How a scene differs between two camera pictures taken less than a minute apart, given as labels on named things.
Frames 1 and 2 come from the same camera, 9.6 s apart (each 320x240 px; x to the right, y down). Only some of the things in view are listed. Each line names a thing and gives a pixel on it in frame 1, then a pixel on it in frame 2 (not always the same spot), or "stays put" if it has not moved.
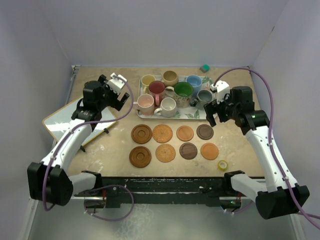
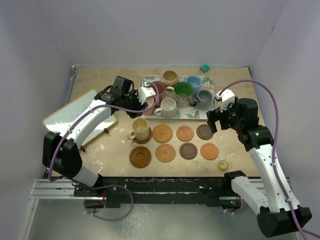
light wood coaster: (209, 151) stays put
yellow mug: (145, 81) to (140, 128)
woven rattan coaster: (162, 133) stays put
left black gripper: (115, 103) to (139, 106)
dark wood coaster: (205, 131) stays put
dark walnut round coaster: (188, 151) stays put
